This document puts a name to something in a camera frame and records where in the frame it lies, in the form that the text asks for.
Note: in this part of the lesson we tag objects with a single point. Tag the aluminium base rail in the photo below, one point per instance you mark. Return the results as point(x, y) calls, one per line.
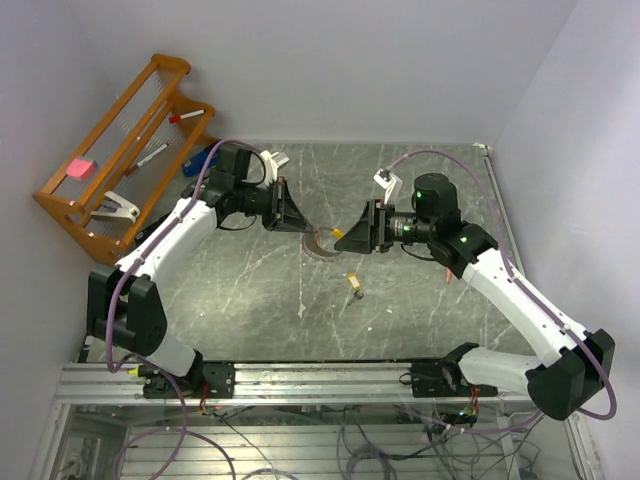
point(261, 384)

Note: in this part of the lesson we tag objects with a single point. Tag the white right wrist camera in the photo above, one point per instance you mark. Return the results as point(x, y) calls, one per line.
point(390, 183)

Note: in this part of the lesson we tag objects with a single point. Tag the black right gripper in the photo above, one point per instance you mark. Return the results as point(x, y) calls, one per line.
point(370, 232)

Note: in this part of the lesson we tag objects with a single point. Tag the yellow tipped tool on rail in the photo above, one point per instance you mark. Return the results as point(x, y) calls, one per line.
point(142, 371)

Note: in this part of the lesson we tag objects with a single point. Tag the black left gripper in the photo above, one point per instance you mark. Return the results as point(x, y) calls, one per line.
point(285, 215)

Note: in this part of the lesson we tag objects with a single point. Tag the black stapler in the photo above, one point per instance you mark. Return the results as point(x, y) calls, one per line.
point(147, 231)

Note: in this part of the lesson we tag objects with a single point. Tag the blue stapler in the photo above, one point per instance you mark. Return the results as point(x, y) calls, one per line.
point(193, 165)

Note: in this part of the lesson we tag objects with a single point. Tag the white stapler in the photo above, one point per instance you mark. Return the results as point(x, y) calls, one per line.
point(115, 208)

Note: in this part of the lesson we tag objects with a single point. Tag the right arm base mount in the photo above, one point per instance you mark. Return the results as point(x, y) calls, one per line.
point(442, 377)

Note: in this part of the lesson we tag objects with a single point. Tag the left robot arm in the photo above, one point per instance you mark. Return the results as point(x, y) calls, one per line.
point(125, 309)

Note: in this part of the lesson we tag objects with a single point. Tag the large keyring with yellow handle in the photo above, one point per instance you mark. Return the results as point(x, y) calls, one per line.
point(311, 244)

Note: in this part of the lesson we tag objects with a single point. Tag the orange wooden rack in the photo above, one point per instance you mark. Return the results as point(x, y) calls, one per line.
point(135, 125)

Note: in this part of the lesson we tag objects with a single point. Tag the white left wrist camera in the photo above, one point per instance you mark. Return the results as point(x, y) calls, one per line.
point(273, 162)

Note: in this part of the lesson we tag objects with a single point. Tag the silver key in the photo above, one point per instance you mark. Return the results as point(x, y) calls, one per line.
point(357, 295)

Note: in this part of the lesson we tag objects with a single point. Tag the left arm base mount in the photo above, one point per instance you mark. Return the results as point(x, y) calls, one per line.
point(211, 380)

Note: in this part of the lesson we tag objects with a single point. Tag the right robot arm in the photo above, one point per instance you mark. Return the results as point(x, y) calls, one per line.
point(569, 365)

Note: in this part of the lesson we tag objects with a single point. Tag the pink eraser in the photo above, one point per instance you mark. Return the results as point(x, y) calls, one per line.
point(81, 169)

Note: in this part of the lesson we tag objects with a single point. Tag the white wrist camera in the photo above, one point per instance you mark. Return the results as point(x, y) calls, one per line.
point(273, 162)
point(390, 183)

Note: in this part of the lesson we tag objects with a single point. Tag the yellow key tag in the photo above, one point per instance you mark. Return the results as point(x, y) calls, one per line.
point(354, 281)

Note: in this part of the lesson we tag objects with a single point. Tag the brown tipped marker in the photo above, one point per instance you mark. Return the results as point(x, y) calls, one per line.
point(134, 167)

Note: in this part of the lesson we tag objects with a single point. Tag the red capped marker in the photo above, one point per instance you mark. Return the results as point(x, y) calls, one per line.
point(181, 117)

